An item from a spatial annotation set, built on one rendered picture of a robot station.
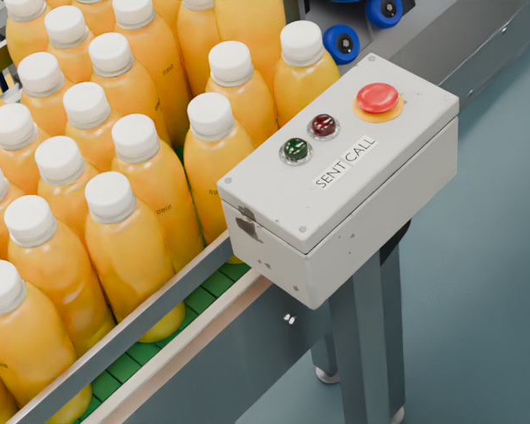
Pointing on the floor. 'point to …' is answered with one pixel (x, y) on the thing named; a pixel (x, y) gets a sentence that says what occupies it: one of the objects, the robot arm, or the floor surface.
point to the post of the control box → (362, 345)
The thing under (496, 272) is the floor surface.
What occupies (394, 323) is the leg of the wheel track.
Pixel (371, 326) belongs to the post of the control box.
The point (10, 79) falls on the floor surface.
